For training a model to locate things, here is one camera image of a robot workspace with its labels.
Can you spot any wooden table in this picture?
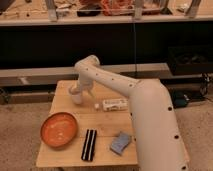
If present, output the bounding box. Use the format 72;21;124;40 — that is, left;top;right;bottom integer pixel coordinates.
36;81;141;171

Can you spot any long wooden bench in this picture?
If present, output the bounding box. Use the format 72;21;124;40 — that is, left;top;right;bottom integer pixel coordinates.
0;63;172;87

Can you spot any metal shelf frame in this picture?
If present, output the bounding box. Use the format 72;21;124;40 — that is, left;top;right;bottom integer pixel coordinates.
0;0;213;27

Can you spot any blue sponge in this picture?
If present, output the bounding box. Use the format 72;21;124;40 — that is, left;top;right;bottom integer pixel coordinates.
110;132;131;155

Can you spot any black striped block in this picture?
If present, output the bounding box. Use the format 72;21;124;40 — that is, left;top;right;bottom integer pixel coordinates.
81;130;97;161

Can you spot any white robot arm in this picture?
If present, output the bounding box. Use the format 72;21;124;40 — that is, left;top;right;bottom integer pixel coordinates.
69;55;189;171

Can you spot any black vertical cable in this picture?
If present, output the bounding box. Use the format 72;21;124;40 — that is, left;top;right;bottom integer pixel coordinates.
132;0;138;80

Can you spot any white ceramic cup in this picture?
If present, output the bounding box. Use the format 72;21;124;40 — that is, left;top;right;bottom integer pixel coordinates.
71;94;83;105

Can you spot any white plastic bottle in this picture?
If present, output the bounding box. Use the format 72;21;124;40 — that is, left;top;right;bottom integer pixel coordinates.
94;98;128;112

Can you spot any orange bowl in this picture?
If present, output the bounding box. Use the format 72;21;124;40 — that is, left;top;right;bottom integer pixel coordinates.
40;112;78;148

